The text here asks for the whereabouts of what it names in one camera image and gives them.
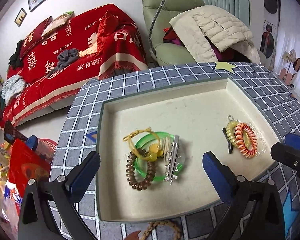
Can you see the green plastic bangle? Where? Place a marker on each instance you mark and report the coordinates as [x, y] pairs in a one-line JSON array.
[[152, 143]]

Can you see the red covered sofa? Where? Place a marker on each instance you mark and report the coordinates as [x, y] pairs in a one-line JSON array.
[[109, 44]]

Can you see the blue star sticker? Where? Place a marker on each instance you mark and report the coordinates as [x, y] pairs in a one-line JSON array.
[[288, 212]]

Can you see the dark clothes on sofa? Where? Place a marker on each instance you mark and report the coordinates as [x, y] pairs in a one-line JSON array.
[[14, 60]]

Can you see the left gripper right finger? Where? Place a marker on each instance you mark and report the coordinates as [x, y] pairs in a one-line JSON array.
[[266, 221]]

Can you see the silver metal hair clip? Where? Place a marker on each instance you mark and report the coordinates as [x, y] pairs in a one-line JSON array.
[[171, 165]]

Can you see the grey-green jewelry tray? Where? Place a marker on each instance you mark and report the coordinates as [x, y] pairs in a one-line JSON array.
[[197, 113]]

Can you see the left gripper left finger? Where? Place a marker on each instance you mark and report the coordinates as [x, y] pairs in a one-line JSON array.
[[36, 220]]

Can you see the small photo frame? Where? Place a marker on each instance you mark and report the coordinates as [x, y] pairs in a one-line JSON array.
[[20, 17]]

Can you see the white washing machine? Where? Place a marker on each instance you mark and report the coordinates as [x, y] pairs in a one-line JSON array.
[[268, 43]]

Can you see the white sheer curtain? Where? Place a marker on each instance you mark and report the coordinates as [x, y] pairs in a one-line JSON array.
[[288, 36]]

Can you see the red gift bag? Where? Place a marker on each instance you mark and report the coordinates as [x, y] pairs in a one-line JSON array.
[[26, 165]]

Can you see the green armchair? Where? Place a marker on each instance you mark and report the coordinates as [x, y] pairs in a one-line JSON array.
[[168, 48]]

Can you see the black claw hair clip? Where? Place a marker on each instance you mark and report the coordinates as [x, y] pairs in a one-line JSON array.
[[230, 146]]

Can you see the beige rabbit hair clip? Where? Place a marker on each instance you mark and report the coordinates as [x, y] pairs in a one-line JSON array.
[[167, 144]]

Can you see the red cushion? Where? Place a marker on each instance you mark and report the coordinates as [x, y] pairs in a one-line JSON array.
[[34, 37]]

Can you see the beige down jacket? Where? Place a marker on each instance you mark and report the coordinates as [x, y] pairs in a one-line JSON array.
[[208, 25]]

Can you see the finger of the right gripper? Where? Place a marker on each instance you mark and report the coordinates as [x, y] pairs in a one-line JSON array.
[[292, 140], [286, 155]]

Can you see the grey cloth on sofa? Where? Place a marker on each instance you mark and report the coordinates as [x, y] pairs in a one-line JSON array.
[[65, 58]]

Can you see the slipper rack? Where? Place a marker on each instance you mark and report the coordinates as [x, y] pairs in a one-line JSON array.
[[290, 67]]

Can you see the white dryer on top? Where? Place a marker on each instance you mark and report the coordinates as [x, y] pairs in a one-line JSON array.
[[271, 11]]

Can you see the yellow-green star sticker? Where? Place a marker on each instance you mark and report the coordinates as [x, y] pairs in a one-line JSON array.
[[225, 66]]

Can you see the white green folded cloth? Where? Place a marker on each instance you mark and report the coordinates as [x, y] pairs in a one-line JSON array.
[[12, 87]]

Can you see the portrait print pillow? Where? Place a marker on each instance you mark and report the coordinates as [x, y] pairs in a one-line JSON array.
[[57, 22]]

